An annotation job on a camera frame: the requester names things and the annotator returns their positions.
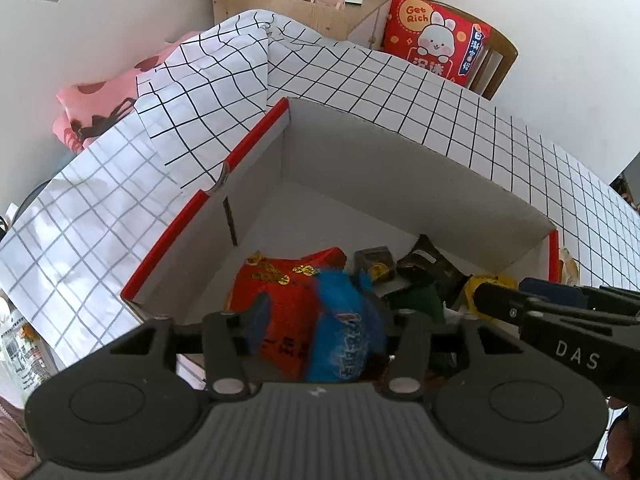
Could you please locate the small black yellow packet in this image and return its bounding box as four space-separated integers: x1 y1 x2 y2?
354 246 396 284

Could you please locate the yellow candy bag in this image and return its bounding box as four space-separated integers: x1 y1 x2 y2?
454 274 518 323

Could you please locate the black snack packet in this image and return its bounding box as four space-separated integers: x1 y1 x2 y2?
396 234 470 308

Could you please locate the blue snack bag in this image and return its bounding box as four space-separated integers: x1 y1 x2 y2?
306 270 386 382

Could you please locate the egg print snack packet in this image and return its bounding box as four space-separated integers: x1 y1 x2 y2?
559 247 582 286

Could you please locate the dark green snack packet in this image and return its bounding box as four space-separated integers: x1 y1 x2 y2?
385 284 446 324

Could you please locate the red rabbit cushion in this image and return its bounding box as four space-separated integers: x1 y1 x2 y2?
382 0 491 86

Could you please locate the white black grid tablecloth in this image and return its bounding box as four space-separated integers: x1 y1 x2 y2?
1 10 639 479

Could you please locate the wooden side cabinet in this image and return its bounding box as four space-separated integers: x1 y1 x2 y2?
213 0 390 50

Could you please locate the red cardboard box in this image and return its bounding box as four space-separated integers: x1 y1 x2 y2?
120 98 559 323

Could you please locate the wooden chair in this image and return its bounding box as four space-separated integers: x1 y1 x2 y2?
430 0 518 100

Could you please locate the large red snack bag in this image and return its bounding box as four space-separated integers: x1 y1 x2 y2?
224 247 347 380

